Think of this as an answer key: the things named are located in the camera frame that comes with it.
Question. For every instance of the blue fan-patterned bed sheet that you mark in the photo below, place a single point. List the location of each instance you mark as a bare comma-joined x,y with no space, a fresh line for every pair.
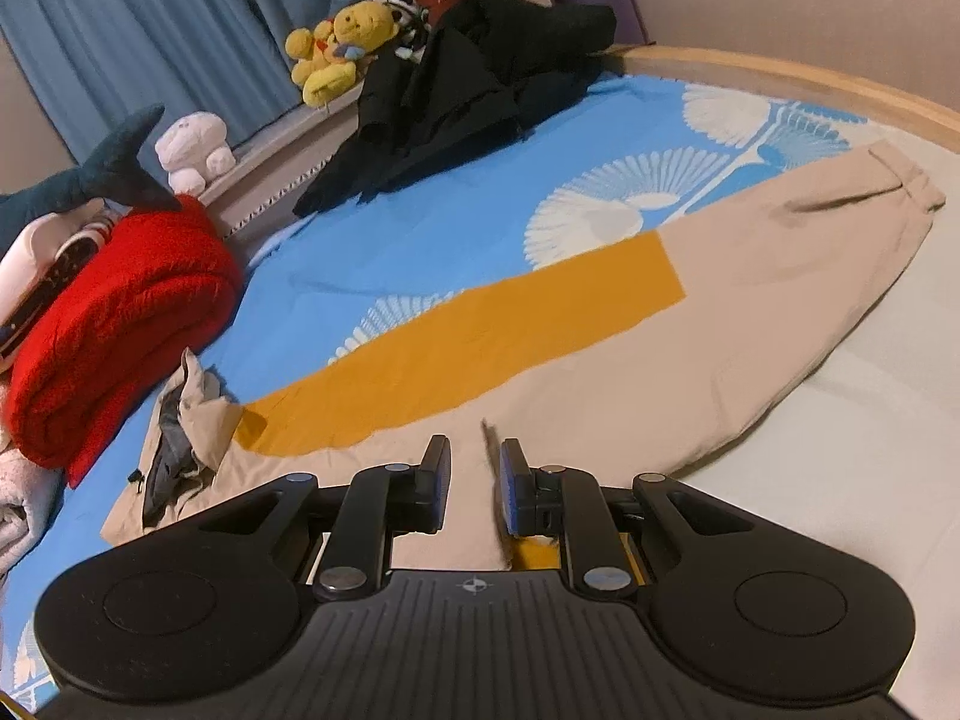
465,240

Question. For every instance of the wooden bed frame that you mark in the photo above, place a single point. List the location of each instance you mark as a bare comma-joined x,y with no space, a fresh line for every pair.
825,86

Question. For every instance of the black and white striped plush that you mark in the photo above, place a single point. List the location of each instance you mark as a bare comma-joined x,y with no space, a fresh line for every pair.
409,15

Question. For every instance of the red folded blanket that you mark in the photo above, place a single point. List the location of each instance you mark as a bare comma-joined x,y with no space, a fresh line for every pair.
127,300

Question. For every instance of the white folded fluffy blanket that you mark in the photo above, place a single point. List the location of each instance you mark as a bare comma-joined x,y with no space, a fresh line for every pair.
22,495

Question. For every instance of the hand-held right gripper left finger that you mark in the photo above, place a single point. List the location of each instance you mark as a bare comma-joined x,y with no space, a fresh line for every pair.
442,469

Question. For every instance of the pile of black clothes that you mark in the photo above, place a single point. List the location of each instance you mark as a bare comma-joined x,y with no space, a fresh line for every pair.
450,90

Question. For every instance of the grey ledge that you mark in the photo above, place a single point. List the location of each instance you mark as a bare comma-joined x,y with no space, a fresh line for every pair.
262,172

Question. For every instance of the white plush toy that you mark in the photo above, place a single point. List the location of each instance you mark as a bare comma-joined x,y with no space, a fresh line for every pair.
195,146

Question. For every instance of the blue curtain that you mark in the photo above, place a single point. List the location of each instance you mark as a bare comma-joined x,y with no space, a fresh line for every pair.
150,15

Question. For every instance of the beige and mustard jacket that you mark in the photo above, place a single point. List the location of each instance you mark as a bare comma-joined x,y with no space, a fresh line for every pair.
712,300

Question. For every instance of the yellow teddy bear plush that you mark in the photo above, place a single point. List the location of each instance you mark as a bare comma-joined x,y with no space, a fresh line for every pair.
352,26

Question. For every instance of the blue shark plush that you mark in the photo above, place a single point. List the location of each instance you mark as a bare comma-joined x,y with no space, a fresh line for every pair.
120,165

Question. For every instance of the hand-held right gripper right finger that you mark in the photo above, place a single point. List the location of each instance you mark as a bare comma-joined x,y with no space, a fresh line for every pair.
513,487

